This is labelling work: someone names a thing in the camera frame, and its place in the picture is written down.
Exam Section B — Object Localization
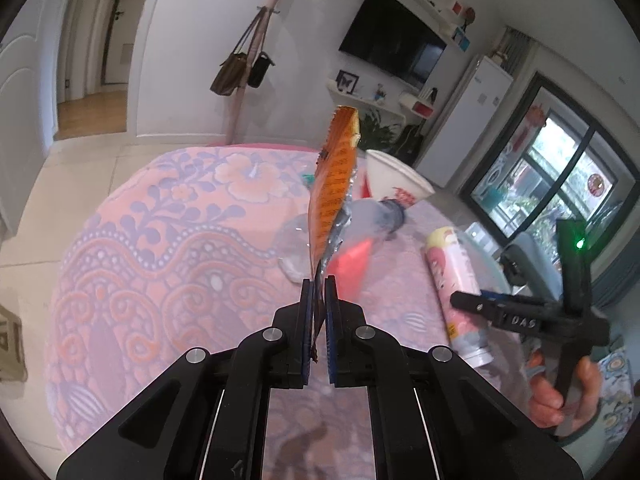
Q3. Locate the pink white tube can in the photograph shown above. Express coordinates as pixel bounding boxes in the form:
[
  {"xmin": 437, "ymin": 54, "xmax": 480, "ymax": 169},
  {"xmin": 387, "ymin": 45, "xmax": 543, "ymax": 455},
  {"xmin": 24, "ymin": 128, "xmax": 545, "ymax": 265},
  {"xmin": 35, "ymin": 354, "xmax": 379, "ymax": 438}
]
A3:
[{"xmin": 424, "ymin": 225, "xmax": 497, "ymax": 369}]

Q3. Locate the white paper cup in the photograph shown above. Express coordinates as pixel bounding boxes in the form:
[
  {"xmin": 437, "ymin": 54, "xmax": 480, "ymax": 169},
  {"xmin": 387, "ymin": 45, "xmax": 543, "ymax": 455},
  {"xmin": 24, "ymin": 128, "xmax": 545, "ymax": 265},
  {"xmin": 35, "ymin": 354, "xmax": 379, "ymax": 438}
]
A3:
[{"xmin": 361, "ymin": 150, "xmax": 435, "ymax": 209}]

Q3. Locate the orange snack wrapper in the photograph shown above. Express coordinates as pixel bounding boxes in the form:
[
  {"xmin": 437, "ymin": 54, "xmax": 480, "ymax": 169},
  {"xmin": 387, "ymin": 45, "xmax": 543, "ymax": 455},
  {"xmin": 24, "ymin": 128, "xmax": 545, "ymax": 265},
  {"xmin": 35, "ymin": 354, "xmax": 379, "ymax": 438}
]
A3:
[{"xmin": 307, "ymin": 105, "xmax": 362, "ymax": 361}]

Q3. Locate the pink zip bag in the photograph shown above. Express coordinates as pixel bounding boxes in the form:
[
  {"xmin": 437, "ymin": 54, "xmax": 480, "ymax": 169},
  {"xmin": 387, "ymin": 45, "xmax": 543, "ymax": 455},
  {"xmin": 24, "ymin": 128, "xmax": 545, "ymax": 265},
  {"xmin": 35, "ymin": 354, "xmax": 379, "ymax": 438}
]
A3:
[{"xmin": 328, "ymin": 238, "xmax": 373, "ymax": 304}]

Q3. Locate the white room door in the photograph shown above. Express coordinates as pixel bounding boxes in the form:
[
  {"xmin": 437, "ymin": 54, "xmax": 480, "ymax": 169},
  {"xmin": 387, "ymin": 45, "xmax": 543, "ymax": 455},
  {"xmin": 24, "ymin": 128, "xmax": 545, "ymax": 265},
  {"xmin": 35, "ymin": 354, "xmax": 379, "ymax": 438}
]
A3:
[{"xmin": 1, "ymin": 32, "xmax": 60, "ymax": 235}]

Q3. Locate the right hand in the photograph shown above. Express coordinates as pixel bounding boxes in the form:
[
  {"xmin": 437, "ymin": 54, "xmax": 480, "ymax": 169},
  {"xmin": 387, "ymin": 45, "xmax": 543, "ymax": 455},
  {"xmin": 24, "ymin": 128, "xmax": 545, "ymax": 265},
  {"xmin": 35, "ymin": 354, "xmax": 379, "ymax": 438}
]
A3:
[{"xmin": 528, "ymin": 356, "xmax": 602, "ymax": 431}]

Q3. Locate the grey sofa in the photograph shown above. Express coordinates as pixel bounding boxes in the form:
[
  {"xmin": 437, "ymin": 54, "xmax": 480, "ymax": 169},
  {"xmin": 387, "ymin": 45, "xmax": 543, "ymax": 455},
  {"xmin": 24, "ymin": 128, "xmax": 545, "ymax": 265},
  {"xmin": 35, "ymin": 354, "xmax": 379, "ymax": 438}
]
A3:
[{"xmin": 499, "ymin": 232, "xmax": 563, "ymax": 301}]

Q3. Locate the clear plastic bottle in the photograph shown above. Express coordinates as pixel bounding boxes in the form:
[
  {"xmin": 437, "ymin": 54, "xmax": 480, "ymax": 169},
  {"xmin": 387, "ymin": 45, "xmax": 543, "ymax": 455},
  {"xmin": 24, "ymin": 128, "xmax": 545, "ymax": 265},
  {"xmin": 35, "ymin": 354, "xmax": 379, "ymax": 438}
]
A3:
[{"xmin": 274, "ymin": 198, "xmax": 406, "ymax": 283}]

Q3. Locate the pink floral tablecloth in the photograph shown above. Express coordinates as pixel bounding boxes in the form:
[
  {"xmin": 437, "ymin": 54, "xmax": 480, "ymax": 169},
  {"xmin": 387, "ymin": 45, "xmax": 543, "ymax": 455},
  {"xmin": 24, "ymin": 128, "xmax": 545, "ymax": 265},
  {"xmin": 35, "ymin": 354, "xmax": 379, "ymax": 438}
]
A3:
[{"xmin": 46, "ymin": 144, "xmax": 472, "ymax": 479}]

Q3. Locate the green potted plant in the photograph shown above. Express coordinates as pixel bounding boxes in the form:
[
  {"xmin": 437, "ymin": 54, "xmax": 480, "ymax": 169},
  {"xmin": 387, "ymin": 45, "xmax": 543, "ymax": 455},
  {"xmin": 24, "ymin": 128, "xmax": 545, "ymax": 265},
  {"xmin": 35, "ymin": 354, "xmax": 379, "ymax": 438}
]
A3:
[{"xmin": 358, "ymin": 108, "xmax": 404, "ymax": 152}]

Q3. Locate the white refrigerator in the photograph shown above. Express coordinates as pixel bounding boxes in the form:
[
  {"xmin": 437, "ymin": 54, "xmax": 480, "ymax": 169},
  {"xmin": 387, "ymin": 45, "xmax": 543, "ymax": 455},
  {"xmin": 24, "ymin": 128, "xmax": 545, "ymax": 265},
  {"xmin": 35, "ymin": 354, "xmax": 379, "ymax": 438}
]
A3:
[{"xmin": 416, "ymin": 56, "xmax": 513, "ymax": 188}]

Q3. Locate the pink coat rack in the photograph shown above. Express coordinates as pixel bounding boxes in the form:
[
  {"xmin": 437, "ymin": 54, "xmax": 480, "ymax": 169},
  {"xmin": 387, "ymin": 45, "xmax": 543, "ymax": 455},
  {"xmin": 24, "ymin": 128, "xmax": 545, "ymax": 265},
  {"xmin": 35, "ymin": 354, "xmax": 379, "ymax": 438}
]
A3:
[{"xmin": 224, "ymin": 0, "xmax": 302, "ymax": 146}]

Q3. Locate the red white shelf box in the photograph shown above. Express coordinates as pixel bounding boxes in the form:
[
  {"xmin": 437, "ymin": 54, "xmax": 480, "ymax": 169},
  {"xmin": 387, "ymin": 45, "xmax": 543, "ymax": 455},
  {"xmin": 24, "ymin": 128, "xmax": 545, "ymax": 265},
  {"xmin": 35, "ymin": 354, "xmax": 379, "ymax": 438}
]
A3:
[{"xmin": 398, "ymin": 92, "xmax": 435, "ymax": 119}]

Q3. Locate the framed butterfly picture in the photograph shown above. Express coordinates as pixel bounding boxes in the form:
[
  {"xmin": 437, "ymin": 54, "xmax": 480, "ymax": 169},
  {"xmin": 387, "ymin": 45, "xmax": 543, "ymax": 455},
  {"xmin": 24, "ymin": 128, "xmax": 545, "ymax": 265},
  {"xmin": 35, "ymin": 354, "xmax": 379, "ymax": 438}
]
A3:
[{"xmin": 335, "ymin": 70, "xmax": 359, "ymax": 94}]

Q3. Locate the black hanging bag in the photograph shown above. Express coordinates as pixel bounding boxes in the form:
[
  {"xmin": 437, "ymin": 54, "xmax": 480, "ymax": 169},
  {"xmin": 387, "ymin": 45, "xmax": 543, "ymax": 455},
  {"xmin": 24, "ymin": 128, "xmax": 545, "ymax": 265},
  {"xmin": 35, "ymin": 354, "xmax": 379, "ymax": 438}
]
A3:
[{"xmin": 246, "ymin": 51, "xmax": 274, "ymax": 88}]

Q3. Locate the brown hanging handbag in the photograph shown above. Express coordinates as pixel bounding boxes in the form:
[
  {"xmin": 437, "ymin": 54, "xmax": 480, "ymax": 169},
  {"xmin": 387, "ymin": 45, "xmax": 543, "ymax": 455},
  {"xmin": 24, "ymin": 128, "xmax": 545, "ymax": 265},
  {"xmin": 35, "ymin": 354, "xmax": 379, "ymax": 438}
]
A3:
[{"xmin": 210, "ymin": 6, "xmax": 266, "ymax": 96}]

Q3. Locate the white lower wall shelf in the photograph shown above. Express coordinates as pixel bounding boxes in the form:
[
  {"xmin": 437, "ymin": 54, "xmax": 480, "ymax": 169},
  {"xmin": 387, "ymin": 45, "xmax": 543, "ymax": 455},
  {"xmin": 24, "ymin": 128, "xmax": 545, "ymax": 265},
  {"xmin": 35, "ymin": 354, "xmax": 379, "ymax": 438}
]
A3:
[{"xmin": 326, "ymin": 78, "xmax": 407, "ymax": 124}]

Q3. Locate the black wall television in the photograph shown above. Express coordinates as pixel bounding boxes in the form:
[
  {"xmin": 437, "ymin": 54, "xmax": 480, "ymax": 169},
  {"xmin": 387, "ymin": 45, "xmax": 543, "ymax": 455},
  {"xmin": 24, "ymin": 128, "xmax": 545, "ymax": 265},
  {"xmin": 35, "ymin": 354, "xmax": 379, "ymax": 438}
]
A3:
[{"xmin": 338, "ymin": 0, "xmax": 447, "ymax": 89}]

